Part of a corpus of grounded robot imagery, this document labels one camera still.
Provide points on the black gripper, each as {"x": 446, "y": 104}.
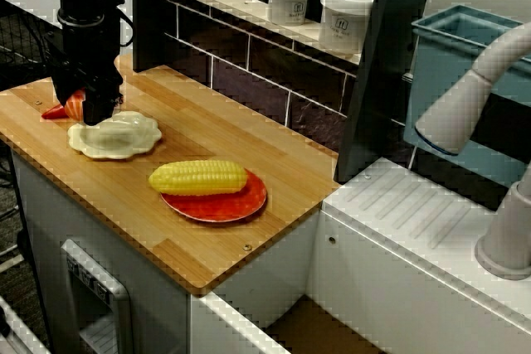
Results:
{"x": 87, "y": 55}

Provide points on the salmon sushi toy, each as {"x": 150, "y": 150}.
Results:
{"x": 74, "y": 107}

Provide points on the red chili pepper toy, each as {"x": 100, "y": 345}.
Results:
{"x": 54, "y": 112}

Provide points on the yellow corn cob toy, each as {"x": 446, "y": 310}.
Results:
{"x": 199, "y": 177}

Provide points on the cream scalloped plate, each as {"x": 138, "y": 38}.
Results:
{"x": 124, "y": 138}

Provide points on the tiled backsplash shelf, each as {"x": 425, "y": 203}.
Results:
{"x": 249, "y": 68}

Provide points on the red round plate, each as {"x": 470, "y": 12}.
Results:
{"x": 215, "y": 207}

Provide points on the metal sink screw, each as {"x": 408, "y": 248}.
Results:
{"x": 366, "y": 177}

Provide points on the white toy kitchen cabinet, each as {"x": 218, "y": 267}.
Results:
{"x": 373, "y": 267}

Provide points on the blue plastic bin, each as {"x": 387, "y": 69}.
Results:
{"x": 439, "y": 64}

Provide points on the grey toy faucet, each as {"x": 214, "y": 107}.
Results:
{"x": 448, "y": 122}

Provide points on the metal frame rail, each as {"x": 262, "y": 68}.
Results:
{"x": 16, "y": 333}

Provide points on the black upright post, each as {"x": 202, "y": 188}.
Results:
{"x": 381, "y": 80}

